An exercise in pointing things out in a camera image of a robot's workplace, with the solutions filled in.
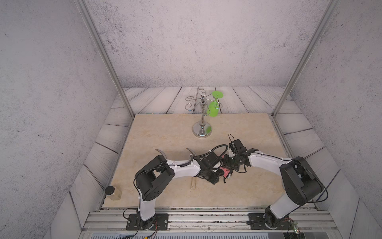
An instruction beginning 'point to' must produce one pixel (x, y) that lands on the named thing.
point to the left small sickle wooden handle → (162, 153)
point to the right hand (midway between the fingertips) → (221, 166)
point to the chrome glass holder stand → (202, 129)
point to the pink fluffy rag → (226, 171)
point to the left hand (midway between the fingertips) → (219, 181)
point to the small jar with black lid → (113, 192)
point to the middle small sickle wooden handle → (193, 182)
